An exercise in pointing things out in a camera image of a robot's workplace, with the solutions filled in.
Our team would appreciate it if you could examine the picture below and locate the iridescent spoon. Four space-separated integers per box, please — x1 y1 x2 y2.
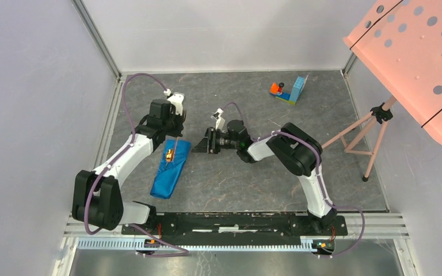
164 148 175 170

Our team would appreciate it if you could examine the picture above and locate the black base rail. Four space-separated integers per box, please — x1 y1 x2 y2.
121 212 348 258

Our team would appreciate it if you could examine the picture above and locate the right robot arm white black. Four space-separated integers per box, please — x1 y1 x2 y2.
192 120 337 235

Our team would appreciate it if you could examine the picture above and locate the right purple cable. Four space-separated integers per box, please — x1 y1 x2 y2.
220 101 367 259

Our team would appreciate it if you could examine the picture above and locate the pink perforated music stand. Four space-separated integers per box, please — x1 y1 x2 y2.
344 0 442 163

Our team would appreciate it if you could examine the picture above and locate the toy brick set colourful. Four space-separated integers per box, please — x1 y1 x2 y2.
269 75 308 105

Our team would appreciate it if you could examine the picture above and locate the blue cloth napkin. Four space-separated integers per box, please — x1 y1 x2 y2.
150 140 191 199

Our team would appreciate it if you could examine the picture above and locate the purple cable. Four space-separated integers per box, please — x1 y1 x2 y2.
83 73 190 258
220 101 367 259

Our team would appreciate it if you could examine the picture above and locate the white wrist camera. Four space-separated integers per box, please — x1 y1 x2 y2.
163 89 185 116
211 108 226 131

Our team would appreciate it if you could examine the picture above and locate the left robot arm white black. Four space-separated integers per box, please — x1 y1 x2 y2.
71 93 186 235

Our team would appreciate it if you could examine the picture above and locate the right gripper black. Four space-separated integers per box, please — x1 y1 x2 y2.
191 127 240 154

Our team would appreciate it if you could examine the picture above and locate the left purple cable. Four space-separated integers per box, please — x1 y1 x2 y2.
83 73 190 258

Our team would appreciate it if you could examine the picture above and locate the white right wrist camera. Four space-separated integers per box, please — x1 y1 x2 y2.
211 108 226 131

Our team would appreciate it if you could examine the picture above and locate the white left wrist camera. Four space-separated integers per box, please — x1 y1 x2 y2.
163 89 185 116

